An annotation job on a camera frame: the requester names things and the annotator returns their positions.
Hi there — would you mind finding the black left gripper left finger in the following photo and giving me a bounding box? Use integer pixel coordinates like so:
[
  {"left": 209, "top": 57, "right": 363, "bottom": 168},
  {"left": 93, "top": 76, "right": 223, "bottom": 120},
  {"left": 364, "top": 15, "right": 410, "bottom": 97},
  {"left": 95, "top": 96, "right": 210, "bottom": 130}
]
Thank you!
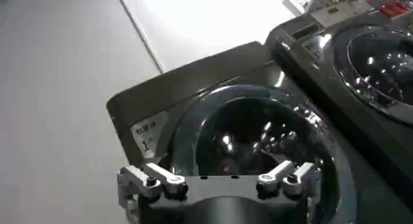
[{"left": 116, "top": 161, "right": 189, "bottom": 201}]

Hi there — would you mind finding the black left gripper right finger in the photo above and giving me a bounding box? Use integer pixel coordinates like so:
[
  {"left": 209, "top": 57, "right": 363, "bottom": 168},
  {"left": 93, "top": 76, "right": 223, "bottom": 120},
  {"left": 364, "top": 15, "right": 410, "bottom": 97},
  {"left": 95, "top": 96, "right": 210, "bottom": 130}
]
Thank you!
[{"left": 255, "top": 160, "right": 322, "bottom": 201}]

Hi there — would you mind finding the round glass dryer door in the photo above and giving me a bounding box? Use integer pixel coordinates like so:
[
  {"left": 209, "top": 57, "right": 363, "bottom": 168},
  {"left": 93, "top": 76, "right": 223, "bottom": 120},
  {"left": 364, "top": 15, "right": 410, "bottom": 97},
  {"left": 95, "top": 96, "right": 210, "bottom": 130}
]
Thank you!
[
  {"left": 164, "top": 84, "right": 358, "bottom": 224},
  {"left": 328, "top": 25, "right": 413, "bottom": 126}
]

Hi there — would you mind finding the grey dryer with number label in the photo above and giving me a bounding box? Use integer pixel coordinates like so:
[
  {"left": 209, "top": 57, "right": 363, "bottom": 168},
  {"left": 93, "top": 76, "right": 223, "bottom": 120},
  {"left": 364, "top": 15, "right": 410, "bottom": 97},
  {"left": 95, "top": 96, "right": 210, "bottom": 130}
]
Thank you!
[{"left": 106, "top": 41, "right": 413, "bottom": 224}]

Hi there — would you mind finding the grey dryer with display panel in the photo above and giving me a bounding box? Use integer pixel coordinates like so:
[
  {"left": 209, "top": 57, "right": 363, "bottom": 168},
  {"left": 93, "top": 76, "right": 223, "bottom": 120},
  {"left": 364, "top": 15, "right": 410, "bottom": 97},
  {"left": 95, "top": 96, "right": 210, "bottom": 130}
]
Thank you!
[{"left": 264, "top": 9, "right": 413, "bottom": 210}]

